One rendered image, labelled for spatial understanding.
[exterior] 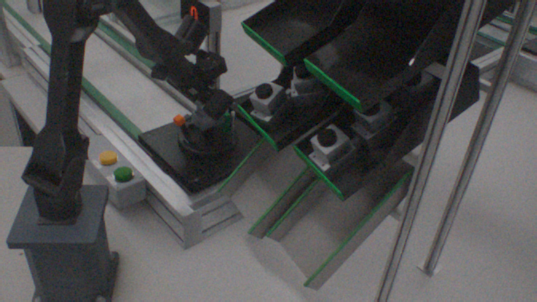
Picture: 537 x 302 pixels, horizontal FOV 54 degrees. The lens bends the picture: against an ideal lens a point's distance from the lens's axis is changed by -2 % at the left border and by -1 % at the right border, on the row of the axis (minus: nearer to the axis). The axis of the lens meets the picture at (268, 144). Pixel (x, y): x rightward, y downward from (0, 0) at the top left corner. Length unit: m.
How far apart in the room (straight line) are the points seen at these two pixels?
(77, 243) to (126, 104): 0.66
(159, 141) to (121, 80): 0.40
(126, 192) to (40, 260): 0.27
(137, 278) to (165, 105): 0.56
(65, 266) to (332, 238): 0.47
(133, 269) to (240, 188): 0.28
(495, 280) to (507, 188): 0.33
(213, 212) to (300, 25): 0.47
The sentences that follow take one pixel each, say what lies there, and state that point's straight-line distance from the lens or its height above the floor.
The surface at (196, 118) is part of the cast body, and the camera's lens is 1.21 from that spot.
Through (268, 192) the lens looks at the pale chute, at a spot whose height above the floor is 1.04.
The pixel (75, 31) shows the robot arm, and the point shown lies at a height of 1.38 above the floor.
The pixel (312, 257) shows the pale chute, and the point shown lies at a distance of 0.96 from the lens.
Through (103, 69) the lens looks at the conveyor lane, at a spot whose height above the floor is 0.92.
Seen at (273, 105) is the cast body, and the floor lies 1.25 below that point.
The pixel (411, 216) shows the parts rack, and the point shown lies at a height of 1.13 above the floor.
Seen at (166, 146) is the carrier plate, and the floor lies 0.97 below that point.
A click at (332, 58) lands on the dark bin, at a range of 0.81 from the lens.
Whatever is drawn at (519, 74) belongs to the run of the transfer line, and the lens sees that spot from 2.04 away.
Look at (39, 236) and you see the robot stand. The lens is 0.96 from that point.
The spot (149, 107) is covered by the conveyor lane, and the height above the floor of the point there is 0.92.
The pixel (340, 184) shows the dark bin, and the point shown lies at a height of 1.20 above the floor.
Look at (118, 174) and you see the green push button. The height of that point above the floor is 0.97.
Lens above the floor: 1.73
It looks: 37 degrees down
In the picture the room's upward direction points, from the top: 5 degrees clockwise
